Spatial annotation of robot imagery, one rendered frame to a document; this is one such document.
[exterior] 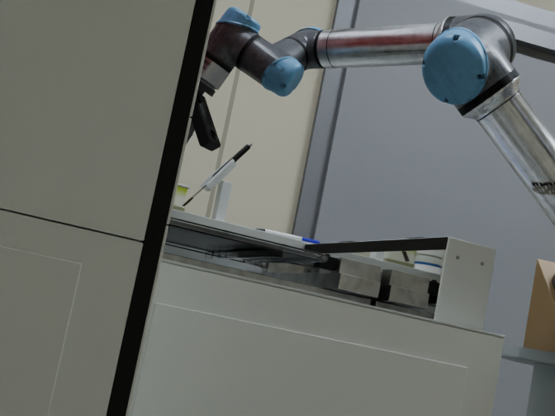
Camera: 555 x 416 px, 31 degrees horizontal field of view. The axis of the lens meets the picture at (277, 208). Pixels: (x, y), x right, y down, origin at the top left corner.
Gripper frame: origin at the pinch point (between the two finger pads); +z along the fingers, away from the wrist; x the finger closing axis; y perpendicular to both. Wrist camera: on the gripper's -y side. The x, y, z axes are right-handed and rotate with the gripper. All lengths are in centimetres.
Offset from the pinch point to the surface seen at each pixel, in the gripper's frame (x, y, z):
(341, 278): -0.8, -45.3, -5.8
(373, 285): -5.6, -48.9, -8.0
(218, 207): -18.2, -6.4, -1.0
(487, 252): -1, -63, -23
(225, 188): -18.5, -4.9, -4.9
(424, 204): -176, 20, -32
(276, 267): -23.7, -22.5, 2.1
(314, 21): -146, 82, -63
